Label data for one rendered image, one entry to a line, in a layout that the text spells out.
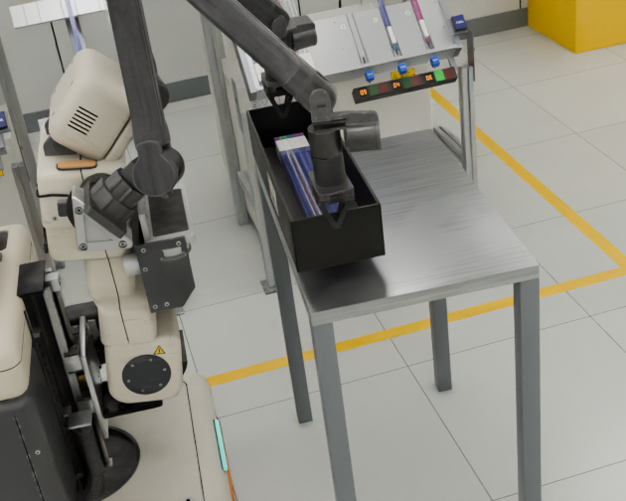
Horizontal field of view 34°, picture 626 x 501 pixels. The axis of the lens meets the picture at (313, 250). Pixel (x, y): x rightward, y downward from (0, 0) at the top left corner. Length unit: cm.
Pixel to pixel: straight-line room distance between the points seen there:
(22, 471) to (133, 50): 88
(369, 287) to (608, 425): 109
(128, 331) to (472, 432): 108
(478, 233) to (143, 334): 72
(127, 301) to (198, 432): 49
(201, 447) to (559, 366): 113
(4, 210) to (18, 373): 160
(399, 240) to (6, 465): 91
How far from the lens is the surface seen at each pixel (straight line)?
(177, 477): 239
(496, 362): 305
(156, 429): 253
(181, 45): 514
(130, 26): 181
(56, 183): 195
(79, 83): 193
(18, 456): 213
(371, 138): 178
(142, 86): 181
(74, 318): 242
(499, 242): 206
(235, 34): 178
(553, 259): 352
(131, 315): 213
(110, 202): 184
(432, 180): 231
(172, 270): 206
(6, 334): 203
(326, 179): 181
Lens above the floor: 185
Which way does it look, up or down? 30 degrees down
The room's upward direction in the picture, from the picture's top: 8 degrees counter-clockwise
